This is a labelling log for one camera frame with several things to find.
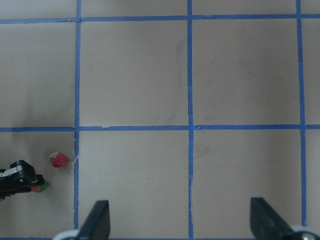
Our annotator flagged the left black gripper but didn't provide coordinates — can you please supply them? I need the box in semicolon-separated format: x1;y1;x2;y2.
0;160;46;200

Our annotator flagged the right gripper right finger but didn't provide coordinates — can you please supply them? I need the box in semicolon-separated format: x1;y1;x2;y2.
249;197;293;240

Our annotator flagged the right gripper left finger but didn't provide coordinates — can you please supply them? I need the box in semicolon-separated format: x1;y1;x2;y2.
77;200;111;240

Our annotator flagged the red strawberry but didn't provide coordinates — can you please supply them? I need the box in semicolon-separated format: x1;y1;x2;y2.
49;152;68;168
30;181;50;193

